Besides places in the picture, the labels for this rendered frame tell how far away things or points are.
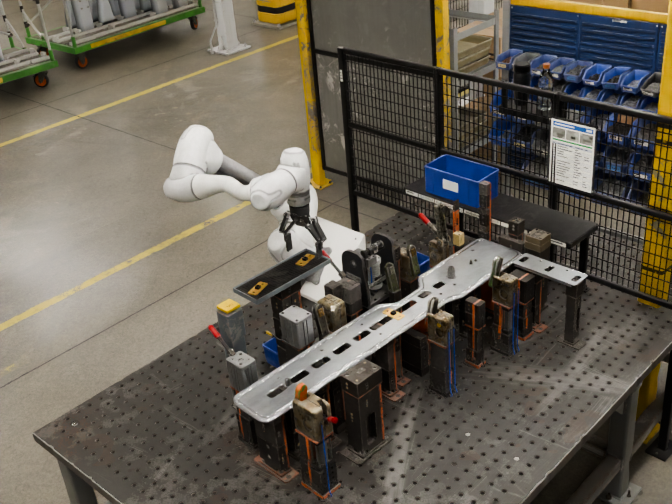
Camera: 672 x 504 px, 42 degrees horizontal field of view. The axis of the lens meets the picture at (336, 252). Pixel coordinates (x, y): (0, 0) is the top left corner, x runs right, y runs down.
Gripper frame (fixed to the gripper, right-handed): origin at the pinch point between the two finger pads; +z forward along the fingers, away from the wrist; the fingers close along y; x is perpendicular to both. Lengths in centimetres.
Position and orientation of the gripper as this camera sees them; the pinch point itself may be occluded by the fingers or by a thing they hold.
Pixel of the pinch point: (304, 251)
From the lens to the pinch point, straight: 330.2
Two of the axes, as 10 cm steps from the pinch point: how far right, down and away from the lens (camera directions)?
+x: 5.2, -4.6, 7.2
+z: 0.8, 8.7, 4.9
